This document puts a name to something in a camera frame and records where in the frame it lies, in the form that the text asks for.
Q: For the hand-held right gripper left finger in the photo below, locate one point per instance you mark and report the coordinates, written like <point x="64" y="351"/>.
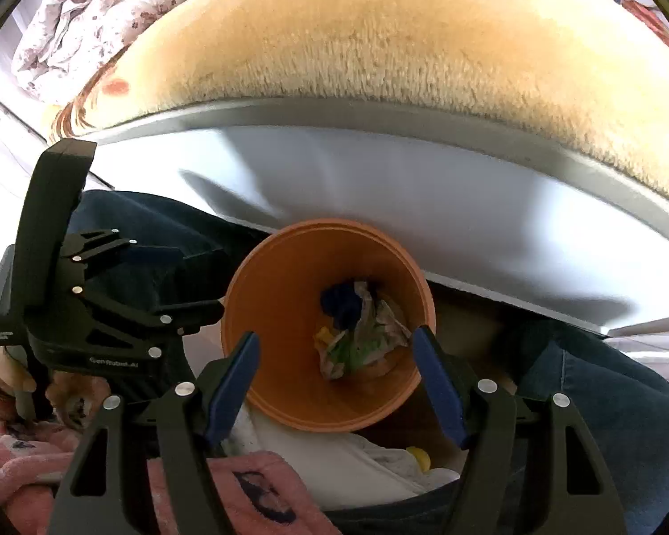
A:
<point x="238" y="387"/>

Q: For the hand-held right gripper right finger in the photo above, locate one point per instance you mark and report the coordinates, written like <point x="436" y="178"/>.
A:
<point x="440" y="393"/>

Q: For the orange plastic bin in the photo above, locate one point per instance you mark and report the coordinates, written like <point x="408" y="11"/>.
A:
<point x="279" y="301"/>

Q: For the pink plush garment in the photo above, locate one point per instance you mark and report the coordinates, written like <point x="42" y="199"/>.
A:
<point x="28" y="457"/>

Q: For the small yellow plastic piece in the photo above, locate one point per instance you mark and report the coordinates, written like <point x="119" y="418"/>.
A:
<point x="419" y="458"/>

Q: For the yellow floral plush blanket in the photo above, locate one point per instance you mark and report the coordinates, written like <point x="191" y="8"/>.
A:
<point x="368" y="39"/>

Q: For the white pink floral quilt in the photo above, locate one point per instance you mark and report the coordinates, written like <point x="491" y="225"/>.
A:
<point x="72" y="16"/>

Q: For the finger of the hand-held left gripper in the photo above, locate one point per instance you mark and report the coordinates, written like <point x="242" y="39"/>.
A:
<point x="161" y="256"/>
<point x="189" y="315"/>

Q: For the person's left hand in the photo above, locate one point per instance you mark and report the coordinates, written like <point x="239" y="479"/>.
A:
<point x="0" y="370"/>

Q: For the crumpled paper wrapper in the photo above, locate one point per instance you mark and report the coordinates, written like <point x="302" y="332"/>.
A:
<point x="379" y="323"/>

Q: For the person's right leg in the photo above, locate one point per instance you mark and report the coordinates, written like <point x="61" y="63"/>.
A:
<point x="607" y="401"/>

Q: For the white cloth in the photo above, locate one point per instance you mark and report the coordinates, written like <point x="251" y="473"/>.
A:
<point x="340" y="462"/>

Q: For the dark blue crumpled scrap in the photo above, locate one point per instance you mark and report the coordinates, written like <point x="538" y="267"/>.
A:
<point x="340" y="301"/>

